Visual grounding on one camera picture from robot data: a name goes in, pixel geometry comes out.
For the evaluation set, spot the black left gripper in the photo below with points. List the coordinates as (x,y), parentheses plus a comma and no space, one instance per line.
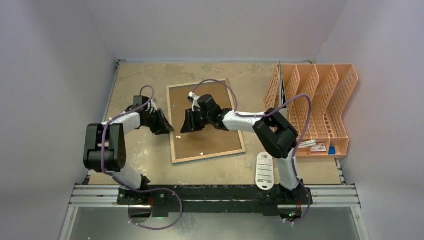
(163,127)

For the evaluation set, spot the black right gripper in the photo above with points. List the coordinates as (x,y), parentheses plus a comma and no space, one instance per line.
(196,119)

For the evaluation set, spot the brown cardboard backing board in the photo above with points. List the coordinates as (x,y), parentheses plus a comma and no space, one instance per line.
(205,142)

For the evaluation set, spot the blue wooden picture frame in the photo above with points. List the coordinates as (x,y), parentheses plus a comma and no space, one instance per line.
(174,132)

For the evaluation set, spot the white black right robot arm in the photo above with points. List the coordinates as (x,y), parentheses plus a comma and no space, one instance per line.
(276,134)

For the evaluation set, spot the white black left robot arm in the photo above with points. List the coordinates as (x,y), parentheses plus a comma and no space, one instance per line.
(105,146)

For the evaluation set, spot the white labelled remote tag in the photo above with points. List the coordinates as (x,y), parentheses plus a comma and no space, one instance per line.
(264,174)

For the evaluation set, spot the small red white box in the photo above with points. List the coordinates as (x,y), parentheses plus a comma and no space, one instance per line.
(318,148)

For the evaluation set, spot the orange plastic file organizer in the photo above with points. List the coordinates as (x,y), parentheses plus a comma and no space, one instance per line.
(330,87)

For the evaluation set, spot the small blue block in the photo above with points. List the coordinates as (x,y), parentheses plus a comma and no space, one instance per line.
(332,150)

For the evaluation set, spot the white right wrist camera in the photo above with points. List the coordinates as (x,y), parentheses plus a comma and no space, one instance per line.
(194,100)

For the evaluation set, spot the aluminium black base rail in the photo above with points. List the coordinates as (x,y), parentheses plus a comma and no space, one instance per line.
(215,199)

